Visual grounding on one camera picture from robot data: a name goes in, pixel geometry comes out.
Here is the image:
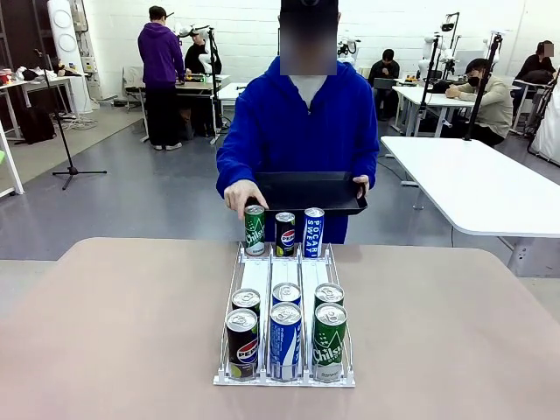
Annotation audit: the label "woman in black top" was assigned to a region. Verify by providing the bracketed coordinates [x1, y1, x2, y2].
[511, 41, 557, 110]

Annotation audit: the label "person's right forearm blue sleeve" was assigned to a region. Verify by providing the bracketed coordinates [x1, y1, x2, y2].
[215, 146, 258, 193]

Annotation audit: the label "black Pepsi can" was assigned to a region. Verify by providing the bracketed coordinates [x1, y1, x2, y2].
[225, 307, 260, 382]
[274, 212, 297, 258]
[231, 288, 262, 319]

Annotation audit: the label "person's right hand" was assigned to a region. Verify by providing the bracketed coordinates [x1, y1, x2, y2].
[223, 178, 270, 221]

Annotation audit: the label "green Chilsung cider can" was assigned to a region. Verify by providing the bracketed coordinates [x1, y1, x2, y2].
[313, 283, 346, 307]
[243, 204, 267, 257]
[311, 302, 348, 384]

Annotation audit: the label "wooden workbench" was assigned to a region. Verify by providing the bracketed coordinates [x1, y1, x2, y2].
[174, 73, 231, 145]

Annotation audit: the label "white tower air conditioner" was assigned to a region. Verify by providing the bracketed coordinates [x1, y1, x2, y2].
[46, 0, 94, 115]

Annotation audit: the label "white table with clutter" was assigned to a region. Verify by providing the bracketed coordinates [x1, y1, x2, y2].
[0, 65, 81, 141]

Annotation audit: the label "black cap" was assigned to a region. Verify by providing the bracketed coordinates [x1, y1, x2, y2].
[279, 0, 340, 14]

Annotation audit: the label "white background robot with black stand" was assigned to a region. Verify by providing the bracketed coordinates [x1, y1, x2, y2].
[173, 24, 222, 75]

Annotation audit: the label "blue Pocari Sweat can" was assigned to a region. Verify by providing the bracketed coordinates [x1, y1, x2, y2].
[303, 207, 326, 259]
[269, 301, 304, 382]
[271, 282, 303, 307]

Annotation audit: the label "person's left hand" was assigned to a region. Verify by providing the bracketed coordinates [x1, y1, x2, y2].
[352, 174, 371, 200]

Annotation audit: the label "person in purple hoodie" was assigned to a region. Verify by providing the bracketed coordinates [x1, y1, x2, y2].
[137, 5, 187, 152]

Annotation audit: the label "white can dispenser rack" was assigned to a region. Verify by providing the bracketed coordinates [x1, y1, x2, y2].
[213, 241, 356, 389]

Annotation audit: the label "black backpack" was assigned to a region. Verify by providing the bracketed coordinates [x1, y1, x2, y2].
[17, 104, 57, 145]

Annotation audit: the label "person in blue hoodie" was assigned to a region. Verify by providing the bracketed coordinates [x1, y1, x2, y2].
[215, 55, 381, 244]

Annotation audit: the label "white desk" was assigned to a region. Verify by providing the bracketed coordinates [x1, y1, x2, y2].
[391, 85, 478, 137]

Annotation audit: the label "black tripod microphone stand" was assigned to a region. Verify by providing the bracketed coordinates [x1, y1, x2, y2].
[33, 48, 109, 191]

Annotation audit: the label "small white background robot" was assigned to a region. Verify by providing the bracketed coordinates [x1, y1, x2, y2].
[336, 37, 361, 67]

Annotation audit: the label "seated person in black clothes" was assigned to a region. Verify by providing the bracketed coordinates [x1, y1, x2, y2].
[367, 48, 402, 122]

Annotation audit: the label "person's left forearm blue sleeve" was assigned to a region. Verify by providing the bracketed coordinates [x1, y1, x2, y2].
[349, 146, 381, 190]

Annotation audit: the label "masked man in beige jacket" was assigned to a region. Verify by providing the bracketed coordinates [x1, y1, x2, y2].
[445, 58, 514, 148]

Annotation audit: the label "black plastic serving tray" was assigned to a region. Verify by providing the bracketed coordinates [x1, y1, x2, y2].
[247, 171, 369, 216]

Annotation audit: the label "white table leg frame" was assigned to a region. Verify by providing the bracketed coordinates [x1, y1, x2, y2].
[0, 124, 25, 198]

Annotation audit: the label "thin black stand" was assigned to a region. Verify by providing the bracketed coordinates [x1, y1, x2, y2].
[415, 34, 441, 135]

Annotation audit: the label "tall black camera stand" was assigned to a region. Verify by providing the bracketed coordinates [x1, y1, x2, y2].
[463, 32, 504, 142]

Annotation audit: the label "white fabric cover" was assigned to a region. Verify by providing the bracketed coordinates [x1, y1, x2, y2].
[527, 87, 560, 167]

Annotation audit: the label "black overhead camera on pole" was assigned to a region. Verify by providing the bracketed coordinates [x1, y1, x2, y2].
[440, 11, 461, 58]

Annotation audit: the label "large white table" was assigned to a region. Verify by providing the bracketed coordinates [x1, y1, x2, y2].
[380, 136, 560, 277]

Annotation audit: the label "white background robot arms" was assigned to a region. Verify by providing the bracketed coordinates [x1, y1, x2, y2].
[417, 32, 460, 80]

